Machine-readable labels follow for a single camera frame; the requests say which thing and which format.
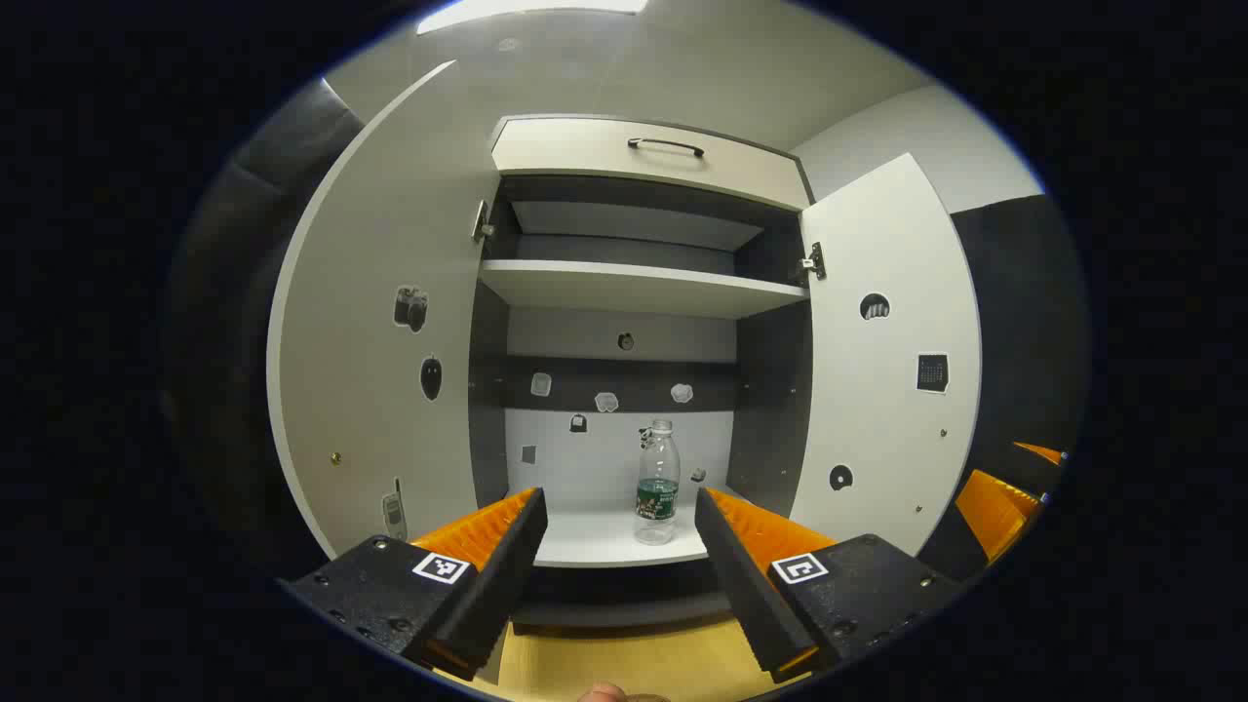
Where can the ceiling light panel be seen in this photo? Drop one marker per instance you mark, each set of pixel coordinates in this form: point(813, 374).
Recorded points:
point(526, 12)

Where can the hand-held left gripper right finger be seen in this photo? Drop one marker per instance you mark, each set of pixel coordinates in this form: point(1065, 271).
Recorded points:
point(741, 575)

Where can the clear plastic bottle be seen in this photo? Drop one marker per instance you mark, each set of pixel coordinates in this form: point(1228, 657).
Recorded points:
point(656, 487)

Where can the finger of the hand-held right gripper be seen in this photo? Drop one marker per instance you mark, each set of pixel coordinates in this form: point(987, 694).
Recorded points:
point(994, 512)
point(1041, 452)

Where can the white cabinet shelf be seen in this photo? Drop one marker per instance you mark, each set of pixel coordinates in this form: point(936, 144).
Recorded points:
point(624, 288)

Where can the metal door hinge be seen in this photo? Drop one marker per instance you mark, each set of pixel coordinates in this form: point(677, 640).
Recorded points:
point(482, 224)
point(813, 261)

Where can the white cabinet drawer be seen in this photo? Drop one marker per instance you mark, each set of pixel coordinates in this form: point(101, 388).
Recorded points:
point(585, 151)

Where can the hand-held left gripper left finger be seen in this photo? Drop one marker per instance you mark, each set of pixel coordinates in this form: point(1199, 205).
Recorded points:
point(507, 556)

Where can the white cabinet door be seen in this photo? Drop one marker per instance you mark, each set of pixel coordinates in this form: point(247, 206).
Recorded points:
point(390, 244)
point(877, 409)

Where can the grey and white cabinet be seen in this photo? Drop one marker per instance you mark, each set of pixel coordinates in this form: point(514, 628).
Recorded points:
point(624, 458)

